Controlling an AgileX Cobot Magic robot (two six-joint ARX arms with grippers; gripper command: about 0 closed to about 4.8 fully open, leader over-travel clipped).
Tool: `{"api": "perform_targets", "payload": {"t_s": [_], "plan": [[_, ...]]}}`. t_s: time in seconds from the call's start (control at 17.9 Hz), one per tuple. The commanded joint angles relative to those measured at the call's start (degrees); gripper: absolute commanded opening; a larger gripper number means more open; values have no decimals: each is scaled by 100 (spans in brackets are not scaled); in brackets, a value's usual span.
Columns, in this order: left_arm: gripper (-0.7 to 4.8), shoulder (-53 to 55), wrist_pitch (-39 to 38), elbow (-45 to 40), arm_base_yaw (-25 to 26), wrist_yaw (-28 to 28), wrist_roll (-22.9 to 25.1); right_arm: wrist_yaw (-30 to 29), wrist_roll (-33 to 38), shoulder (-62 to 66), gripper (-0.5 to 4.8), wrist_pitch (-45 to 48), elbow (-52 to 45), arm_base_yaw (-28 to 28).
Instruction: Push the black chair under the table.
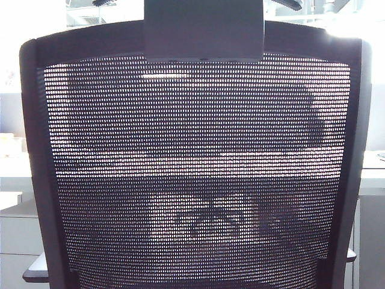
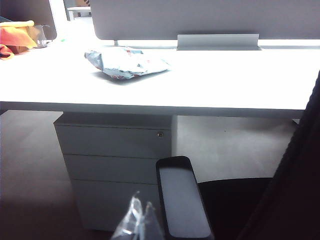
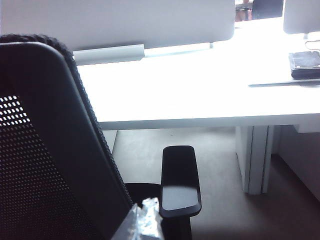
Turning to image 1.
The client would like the black mesh office chair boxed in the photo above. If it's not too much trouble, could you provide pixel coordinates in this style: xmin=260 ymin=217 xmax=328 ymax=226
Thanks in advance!
xmin=17 ymin=0 xmax=374 ymax=289

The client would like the white drawer cabinet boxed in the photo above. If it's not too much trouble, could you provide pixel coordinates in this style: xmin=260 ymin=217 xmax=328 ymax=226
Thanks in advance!
xmin=0 ymin=207 xmax=49 ymax=289

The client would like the grey computer monitor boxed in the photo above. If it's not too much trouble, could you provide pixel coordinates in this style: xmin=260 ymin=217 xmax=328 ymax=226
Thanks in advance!
xmin=367 ymin=73 xmax=385 ymax=151

